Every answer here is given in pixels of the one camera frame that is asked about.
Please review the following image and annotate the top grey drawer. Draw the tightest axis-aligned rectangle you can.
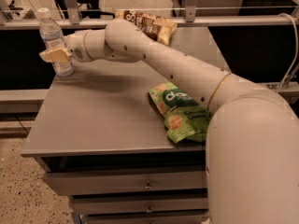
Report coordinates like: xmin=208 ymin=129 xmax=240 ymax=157
xmin=43 ymin=166 xmax=207 ymax=196

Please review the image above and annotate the grey drawer cabinet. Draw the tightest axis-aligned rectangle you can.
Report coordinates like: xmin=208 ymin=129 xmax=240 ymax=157
xmin=20 ymin=26 xmax=232 ymax=224

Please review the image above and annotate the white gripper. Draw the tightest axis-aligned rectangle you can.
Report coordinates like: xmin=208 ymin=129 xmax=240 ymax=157
xmin=39 ymin=30 xmax=93 ymax=63

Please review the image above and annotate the metal railing frame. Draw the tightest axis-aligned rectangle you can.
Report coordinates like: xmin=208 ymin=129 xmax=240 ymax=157
xmin=0 ymin=0 xmax=299 ymax=30

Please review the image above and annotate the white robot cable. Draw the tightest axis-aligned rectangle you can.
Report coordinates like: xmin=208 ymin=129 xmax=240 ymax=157
xmin=275 ymin=12 xmax=299 ymax=93

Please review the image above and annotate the bottom grey drawer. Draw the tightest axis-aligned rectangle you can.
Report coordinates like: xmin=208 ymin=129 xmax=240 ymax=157
xmin=86 ymin=210 xmax=208 ymax=224

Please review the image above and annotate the blue plastic water bottle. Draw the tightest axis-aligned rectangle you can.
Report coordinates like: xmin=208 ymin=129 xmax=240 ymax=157
xmin=37 ymin=7 xmax=74 ymax=77

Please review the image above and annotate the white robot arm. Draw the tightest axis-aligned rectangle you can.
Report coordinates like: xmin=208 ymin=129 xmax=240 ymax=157
xmin=40 ymin=19 xmax=299 ymax=224

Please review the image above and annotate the middle grey drawer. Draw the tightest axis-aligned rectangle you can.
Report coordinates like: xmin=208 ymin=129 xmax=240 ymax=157
xmin=71 ymin=192 xmax=207 ymax=215

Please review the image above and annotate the green dang snack bag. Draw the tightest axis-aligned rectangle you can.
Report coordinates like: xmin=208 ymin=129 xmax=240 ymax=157
xmin=149 ymin=82 xmax=212 ymax=144

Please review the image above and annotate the brown yellow chip bag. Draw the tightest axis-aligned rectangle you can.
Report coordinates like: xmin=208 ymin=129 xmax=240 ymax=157
xmin=116 ymin=10 xmax=178 ymax=46

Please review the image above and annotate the grey drawer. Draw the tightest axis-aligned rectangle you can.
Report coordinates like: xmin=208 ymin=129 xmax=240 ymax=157
xmin=86 ymin=210 xmax=208 ymax=224
xmin=71 ymin=192 xmax=207 ymax=215
xmin=43 ymin=166 xmax=207 ymax=196

